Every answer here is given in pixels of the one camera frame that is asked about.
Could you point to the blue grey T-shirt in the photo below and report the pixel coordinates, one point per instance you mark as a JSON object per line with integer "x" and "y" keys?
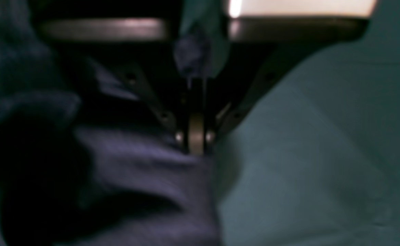
{"x": 83, "y": 162}

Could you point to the teal table cloth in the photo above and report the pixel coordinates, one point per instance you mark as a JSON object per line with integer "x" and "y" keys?
{"x": 317, "y": 162}

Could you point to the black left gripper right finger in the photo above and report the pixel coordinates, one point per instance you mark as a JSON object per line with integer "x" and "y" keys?
{"x": 268, "y": 38}

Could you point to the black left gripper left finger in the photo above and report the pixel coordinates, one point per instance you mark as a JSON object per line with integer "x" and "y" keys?
{"x": 134, "y": 41}

